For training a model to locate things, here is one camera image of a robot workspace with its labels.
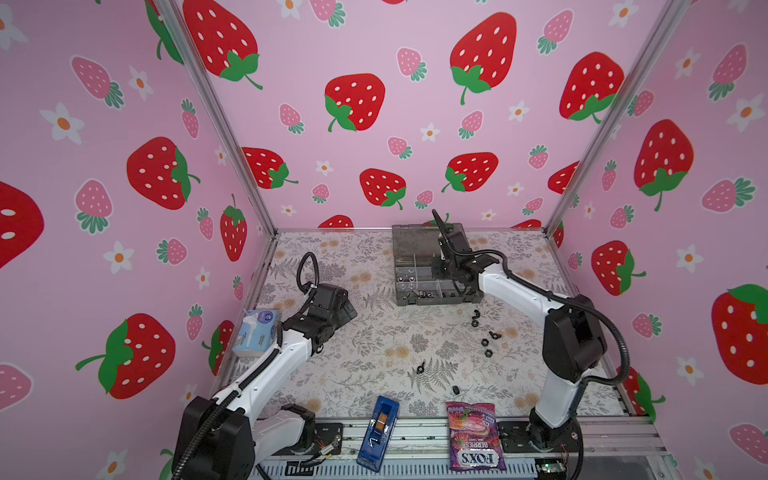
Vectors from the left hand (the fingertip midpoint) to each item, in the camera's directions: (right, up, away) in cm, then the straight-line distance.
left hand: (339, 311), depth 86 cm
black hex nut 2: (+44, -11, +5) cm, 45 cm away
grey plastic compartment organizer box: (+23, +19, +29) cm, 42 cm away
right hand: (+29, +14, +7) cm, 33 cm away
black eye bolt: (+24, -17, 0) cm, 29 cm away
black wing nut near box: (+44, -3, +11) cm, 45 cm away
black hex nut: (+42, -6, +10) cm, 44 cm away
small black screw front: (+33, -21, -4) cm, 40 cm away
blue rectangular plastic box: (+11, -29, -17) cm, 35 cm away
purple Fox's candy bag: (+36, -29, -14) cm, 48 cm away
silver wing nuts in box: (+25, +3, +15) cm, 29 cm away
